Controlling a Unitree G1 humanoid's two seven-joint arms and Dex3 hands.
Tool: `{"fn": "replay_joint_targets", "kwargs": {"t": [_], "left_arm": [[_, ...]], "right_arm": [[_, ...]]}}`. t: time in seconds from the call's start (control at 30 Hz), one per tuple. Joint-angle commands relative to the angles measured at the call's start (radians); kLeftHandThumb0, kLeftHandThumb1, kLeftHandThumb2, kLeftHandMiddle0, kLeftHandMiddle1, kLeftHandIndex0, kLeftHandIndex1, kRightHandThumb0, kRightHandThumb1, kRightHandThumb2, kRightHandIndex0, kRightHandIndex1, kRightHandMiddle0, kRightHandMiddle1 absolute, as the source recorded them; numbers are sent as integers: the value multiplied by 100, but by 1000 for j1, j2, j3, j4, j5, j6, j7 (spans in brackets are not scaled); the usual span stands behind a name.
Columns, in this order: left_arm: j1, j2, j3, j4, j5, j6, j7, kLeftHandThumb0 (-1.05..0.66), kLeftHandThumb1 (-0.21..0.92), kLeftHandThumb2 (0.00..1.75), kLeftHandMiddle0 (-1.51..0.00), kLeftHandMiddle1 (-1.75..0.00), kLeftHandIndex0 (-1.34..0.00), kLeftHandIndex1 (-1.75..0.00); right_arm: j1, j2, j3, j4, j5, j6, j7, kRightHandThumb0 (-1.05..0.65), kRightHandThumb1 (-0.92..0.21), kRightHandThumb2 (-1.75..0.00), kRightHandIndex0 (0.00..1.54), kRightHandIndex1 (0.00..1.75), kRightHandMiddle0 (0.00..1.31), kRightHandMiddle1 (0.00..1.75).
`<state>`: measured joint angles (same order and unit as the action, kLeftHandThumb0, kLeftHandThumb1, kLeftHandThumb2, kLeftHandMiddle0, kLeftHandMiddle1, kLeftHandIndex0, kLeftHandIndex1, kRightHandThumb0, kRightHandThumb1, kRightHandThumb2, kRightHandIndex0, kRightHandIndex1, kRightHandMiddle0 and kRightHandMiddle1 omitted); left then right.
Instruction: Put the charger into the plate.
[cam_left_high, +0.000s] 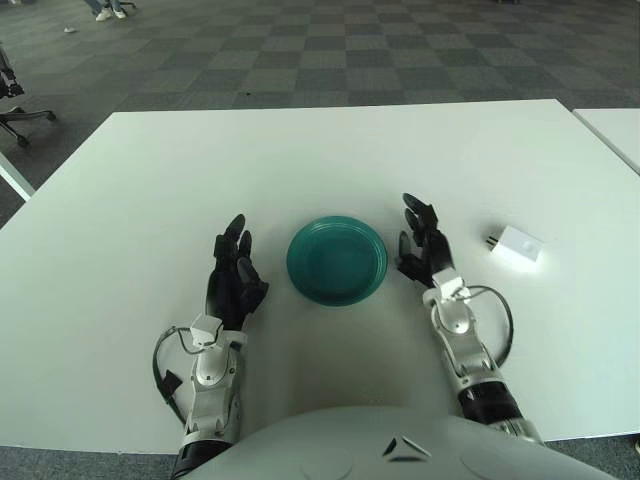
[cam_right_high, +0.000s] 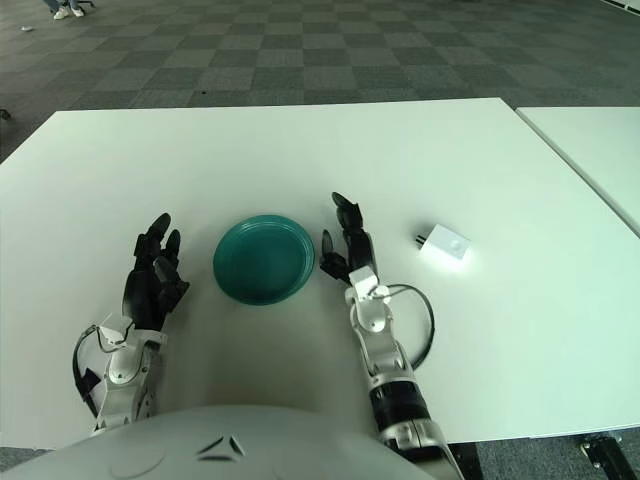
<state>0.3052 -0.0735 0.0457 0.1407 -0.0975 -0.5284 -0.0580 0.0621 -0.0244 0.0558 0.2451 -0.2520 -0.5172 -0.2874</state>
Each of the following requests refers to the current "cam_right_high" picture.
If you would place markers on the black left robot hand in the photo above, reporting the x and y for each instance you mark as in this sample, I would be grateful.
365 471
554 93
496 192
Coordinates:
147 285

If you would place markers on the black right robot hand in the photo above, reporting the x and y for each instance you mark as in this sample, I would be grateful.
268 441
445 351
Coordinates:
357 245

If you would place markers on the white charger plug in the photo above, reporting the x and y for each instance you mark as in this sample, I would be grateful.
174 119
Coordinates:
447 247

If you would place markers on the teal green round plate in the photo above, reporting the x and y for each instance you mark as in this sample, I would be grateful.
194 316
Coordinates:
262 260

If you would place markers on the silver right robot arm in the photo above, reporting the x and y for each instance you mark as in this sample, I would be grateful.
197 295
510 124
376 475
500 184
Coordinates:
385 350

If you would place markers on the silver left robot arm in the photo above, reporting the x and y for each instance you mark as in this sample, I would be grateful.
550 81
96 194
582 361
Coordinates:
122 370

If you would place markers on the grey robot torso shell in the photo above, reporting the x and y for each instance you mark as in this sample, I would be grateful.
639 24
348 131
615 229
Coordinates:
200 450

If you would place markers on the white rectangular table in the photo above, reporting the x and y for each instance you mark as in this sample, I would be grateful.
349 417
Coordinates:
595 145

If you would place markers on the white sneaker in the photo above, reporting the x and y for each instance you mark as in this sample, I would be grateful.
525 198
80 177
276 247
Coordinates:
60 14
77 11

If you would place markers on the black table leg frame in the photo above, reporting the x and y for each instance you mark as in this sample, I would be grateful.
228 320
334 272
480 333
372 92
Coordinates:
602 455

